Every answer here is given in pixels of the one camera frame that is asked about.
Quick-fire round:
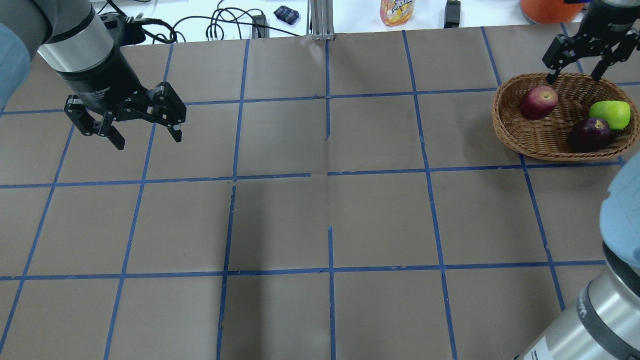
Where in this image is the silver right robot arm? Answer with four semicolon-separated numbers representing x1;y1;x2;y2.
516;0;639;360

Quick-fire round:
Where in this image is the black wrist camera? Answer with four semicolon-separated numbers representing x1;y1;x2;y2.
98;12;147;47

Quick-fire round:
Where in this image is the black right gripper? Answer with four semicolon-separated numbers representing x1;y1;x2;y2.
542;0;640;85

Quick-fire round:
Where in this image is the aluminium frame post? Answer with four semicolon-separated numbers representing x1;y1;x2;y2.
307;0;335;41

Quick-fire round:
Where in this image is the green apple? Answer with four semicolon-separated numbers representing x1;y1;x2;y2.
588;100;632;131

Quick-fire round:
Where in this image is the dark blue small pouch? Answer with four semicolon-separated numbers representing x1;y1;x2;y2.
273;6;301;25

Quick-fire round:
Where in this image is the black power adapter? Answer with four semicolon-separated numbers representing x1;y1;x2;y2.
443;0;461;28

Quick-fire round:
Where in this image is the woven wicker basket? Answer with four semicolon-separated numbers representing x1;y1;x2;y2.
491;72;639;162

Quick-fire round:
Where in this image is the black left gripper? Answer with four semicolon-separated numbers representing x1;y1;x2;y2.
57;52;187;151

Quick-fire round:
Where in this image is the dark red apple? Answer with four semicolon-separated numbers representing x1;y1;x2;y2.
567;117;614;153

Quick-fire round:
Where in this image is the orange bucket with grey lid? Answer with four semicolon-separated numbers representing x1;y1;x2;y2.
519;0;585;24

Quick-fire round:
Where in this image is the red yellow apple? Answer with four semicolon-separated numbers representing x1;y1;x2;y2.
519;86;559;121

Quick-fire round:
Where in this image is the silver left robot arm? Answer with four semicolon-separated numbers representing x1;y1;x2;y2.
1;0;186;150

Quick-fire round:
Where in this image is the orange juice bottle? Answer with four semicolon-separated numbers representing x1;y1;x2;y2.
379;0;416;27

